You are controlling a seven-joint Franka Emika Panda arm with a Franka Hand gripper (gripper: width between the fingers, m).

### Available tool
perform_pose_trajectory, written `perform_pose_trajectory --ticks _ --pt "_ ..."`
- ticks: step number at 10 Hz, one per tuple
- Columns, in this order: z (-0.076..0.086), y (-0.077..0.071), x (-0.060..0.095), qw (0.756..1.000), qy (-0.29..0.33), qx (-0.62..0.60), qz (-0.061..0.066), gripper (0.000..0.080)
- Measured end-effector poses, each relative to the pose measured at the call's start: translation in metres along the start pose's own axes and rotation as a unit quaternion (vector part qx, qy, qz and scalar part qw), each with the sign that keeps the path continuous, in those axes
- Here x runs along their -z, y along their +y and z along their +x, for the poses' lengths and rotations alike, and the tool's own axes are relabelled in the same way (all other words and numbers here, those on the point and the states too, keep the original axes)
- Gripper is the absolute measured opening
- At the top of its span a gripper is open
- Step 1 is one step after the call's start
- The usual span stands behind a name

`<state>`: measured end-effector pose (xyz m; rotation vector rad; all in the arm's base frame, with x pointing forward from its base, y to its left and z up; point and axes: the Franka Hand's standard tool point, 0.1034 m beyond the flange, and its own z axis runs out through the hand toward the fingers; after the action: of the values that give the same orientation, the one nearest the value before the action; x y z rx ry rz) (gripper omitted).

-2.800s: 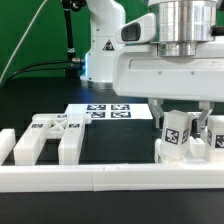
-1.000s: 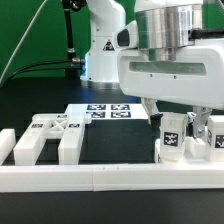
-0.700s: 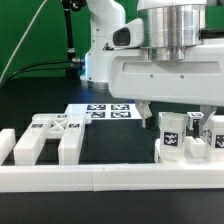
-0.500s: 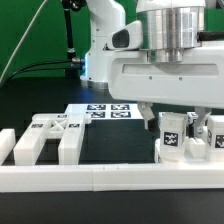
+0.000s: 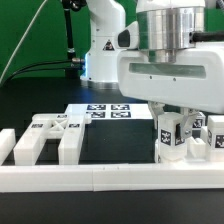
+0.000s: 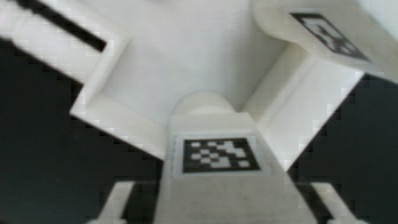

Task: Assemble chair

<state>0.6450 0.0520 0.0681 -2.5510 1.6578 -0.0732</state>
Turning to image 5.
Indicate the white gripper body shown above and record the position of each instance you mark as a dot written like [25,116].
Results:
[195,80]

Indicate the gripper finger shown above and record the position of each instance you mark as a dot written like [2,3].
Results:
[156,109]
[188,117]

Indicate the white chair seat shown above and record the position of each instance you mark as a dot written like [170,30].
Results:
[191,149]

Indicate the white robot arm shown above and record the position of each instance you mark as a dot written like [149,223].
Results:
[164,57]

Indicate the right white tagged cube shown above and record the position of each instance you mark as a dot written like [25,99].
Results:
[200,121]

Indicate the white tag base sheet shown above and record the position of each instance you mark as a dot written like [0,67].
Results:
[116,111]

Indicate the white U-shaped obstacle frame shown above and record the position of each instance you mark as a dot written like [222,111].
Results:
[117,177]

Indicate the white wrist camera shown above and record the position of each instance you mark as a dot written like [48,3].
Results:
[129,37]

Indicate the white chair back frame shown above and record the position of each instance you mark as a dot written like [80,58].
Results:
[68,129]

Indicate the black camera stand pole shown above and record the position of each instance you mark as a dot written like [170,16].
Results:
[71,5]

